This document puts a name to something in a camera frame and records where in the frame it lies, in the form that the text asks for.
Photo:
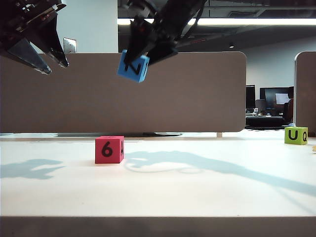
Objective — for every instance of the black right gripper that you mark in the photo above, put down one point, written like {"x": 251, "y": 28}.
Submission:
{"x": 175, "y": 19}

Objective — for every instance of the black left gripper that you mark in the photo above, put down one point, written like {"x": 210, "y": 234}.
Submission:
{"x": 17, "y": 19}

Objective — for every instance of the blue foam block letter N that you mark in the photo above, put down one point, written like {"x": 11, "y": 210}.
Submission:
{"x": 134, "y": 74}

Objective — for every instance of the red foam block number 6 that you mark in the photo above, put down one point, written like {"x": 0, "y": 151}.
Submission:
{"x": 106, "y": 158}

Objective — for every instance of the green foam block letters UQ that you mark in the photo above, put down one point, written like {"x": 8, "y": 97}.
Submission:
{"x": 295, "y": 130}

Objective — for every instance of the wide brown desk partition panel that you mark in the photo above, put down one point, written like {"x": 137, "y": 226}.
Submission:
{"x": 148, "y": 103}

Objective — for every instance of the silver monitor stand base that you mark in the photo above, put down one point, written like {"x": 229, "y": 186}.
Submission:
{"x": 168, "y": 134}

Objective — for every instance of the narrow black computer monitor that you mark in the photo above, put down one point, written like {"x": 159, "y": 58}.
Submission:
{"x": 250, "y": 96}

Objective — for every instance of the wide black computer monitor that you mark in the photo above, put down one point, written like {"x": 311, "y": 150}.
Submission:
{"x": 270, "y": 98}

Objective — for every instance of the black round office table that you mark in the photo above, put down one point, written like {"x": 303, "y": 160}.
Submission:
{"x": 265, "y": 121}

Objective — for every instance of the seated person in dark clothes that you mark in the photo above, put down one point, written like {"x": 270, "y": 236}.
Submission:
{"x": 289, "y": 111}

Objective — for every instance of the narrow brown desk partition panel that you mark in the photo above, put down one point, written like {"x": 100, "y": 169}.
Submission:
{"x": 306, "y": 93}

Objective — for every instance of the small yellow object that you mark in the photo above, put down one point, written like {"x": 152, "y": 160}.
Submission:
{"x": 314, "y": 148}

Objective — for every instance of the metal wall switch plate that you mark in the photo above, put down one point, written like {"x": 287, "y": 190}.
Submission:
{"x": 70, "y": 45}

